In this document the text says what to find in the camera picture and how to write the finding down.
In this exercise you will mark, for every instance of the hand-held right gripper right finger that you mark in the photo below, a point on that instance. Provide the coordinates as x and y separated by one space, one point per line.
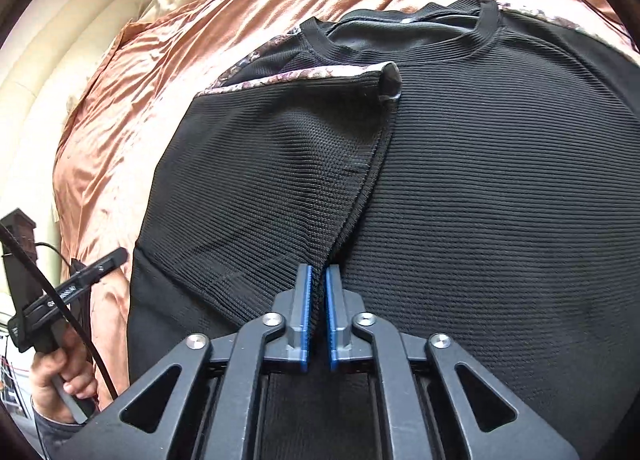
330 312

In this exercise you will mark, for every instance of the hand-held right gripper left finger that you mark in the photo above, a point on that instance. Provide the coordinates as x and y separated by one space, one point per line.
304 312

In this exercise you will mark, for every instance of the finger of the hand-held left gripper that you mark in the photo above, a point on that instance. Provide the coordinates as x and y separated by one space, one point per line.
97 265

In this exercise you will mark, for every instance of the black knit shirt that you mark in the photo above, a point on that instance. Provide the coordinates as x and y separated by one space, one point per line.
475 190

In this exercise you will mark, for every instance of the person's left forearm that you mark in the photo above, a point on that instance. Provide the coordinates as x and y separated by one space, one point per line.
52 435

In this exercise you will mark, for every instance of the person's left hand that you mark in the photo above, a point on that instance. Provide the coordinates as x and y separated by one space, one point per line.
47 380

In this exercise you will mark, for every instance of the cream padded headboard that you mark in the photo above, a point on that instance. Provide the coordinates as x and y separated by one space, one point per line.
75 65

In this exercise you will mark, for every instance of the orange-brown blanket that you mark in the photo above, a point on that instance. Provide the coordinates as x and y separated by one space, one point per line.
200 20

